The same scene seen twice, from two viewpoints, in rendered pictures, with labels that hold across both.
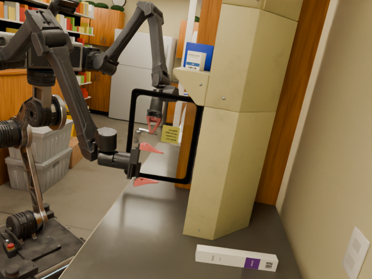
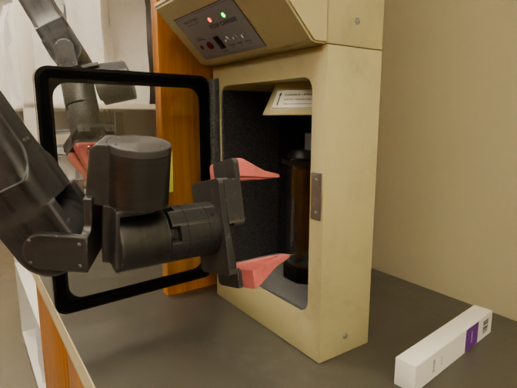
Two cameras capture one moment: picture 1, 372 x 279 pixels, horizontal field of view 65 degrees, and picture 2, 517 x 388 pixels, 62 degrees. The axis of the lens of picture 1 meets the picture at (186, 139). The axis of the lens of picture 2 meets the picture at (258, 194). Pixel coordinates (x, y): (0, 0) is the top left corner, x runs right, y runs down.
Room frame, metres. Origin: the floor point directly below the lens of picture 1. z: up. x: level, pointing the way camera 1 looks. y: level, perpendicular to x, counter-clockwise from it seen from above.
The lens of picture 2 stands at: (0.50, 0.41, 1.31)
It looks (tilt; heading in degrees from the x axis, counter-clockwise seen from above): 10 degrees down; 321
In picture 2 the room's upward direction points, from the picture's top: straight up
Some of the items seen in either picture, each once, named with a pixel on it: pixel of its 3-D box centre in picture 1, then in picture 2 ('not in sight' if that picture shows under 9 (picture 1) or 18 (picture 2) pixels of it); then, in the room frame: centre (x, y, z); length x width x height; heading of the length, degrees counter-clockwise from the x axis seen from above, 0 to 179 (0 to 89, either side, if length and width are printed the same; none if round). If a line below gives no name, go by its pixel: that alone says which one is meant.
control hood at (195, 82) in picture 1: (193, 83); (228, 20); (1.07, 0.00, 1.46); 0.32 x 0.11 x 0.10; 176
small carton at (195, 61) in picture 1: (195, 61); not in sight; (1.02, 0.01, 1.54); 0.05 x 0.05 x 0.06; 71
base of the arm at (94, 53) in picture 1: (96, 59); not in sight; (1.66, 0.56, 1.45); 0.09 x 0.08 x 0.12; 145
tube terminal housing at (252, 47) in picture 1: (236, 127); (315, 110); (1.05, -0.18, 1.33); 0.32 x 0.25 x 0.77; 176
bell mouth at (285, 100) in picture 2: not in sight; (312, 99); (1.04, -0.15, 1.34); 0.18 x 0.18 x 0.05
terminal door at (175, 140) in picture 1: (161, 138); (137, 187); (1.22, 0.10, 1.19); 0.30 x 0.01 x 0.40; 90
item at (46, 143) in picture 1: (41, 137); not in sight; (2.84, 1.49, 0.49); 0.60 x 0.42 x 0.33; 176
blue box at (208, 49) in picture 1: (199, 56); not in sight; (1.14, 0.00, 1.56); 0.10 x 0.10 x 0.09; 86
